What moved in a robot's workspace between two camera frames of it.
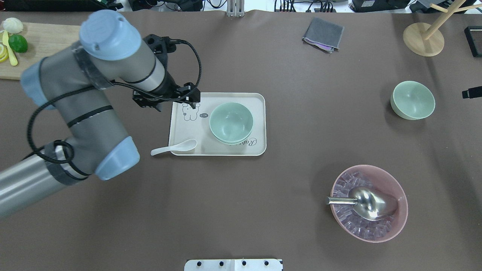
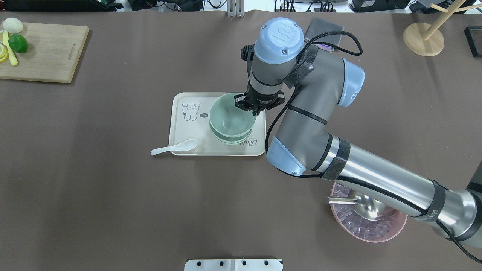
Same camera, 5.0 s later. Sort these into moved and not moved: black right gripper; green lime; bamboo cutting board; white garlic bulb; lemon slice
Moved: black right gripper
Not moved: green lime; white garlic bulb; lemon slice; bamboo cutting board
